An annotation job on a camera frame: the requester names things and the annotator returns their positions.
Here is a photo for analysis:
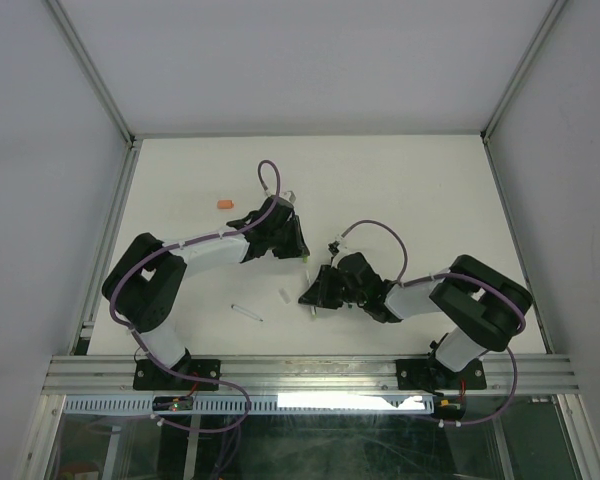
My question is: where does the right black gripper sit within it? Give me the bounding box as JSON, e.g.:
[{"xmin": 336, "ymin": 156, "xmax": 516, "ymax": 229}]
[{"xmin": 298, "ymin": 264, "xmax": 366, "ymax": 309}]

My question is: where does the silver green tip pen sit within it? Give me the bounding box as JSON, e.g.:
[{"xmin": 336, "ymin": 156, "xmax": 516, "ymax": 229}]
[{"xmin": 304, "ymin": 269, "xmax": 317, "ymax": 320}]

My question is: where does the white blue end pen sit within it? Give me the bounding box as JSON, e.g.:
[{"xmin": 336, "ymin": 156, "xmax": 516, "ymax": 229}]
[{"xmin": 231, "ymin": 304, "xmax": 264, "ymax": 322}]

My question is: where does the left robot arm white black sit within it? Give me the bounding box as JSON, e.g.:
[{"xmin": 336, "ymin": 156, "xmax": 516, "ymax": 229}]
[{"xmin": 101, "ymin": 191, "xmax": 309, "ymax": 389}]

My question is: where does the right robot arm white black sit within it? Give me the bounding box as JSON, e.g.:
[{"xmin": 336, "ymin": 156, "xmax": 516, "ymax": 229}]
[{"xmin": 298, "ymin": 252, "xmax": 533, "ymax": 387}]

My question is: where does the clear pen cap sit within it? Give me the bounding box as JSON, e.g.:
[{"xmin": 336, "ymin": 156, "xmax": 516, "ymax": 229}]
[{"xmin": 279, "ymin": 289, "xmax": 291, "ymax": 304}]

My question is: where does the orange pen cap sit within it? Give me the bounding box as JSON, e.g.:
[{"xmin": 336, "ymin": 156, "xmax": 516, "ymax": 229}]
[{"xmin": 217, "ymin": 200, "xmax": 234, "ymax": 210}]

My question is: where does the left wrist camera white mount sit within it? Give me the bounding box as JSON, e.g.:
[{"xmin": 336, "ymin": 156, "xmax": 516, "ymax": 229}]
[{"xmin": 279, "ymin": 190, "xmax": 296, "ymax": 206}]

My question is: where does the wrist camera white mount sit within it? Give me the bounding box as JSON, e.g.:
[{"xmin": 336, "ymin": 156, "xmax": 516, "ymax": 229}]
[
  {"xmin": 279, "ymin": 190, "xmax": 296, "ymax": 206},
  {"xmin": 327, "ymin": 235, "xmax": 351, "ymax": 260}
]

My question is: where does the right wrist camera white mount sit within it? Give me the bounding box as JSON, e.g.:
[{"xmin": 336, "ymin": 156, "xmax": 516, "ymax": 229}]
[{"xmin": 327, "ymin": 235, "xmax": 351, "ymax": 260}]

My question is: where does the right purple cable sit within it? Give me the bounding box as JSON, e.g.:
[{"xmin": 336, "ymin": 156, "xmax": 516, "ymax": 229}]
[{"xmin": 340, "ymin": 219, "xmax": 529, "ymax": 426}]

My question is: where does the purple cable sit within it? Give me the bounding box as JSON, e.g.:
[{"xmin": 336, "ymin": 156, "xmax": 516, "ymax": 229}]
[
  {"xmin": 109, "ymin": 159, "xmax": 283, "ymax": 361},
  {"xmin": 340, "ymin": 219, "xmax": 529, "ymax": 426}
]

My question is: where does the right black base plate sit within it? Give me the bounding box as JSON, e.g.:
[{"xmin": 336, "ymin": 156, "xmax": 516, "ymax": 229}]
[{"xmin": 395, "ymin": 359, "xmax": 436, "ymax": 393}]

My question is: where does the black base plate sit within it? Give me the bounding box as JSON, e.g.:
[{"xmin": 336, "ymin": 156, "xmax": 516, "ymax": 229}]
[
  {"xmin": 133, "ymin": 358, "xmax": 221, "ymax": 392},
  {"xmin": 395, "ymin": 359, "xmax": 436, "ymax": 393}
]

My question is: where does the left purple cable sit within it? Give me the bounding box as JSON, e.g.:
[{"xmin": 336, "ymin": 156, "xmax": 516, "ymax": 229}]
[{"xmin": 109, "ymin": 159, "xmax": 283, "ymax": 361}]

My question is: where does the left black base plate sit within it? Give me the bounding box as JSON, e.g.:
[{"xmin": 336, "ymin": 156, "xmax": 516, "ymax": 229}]
[{"xmin": 133, "ymin": 358, "xmax": 221, "ymax": 392}]

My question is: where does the aluminium mounting rail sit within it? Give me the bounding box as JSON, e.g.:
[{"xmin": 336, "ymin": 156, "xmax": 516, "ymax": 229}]
[{"xmin": 42, "ymin": 353, "xmax": 581, "ymax": 396}]

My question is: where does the white slotted cable duct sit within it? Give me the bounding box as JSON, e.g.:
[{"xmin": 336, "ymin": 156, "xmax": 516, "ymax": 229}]
[{"xmin": 64, "ymin": 392, "xmax": 434, "ymax": 416}]

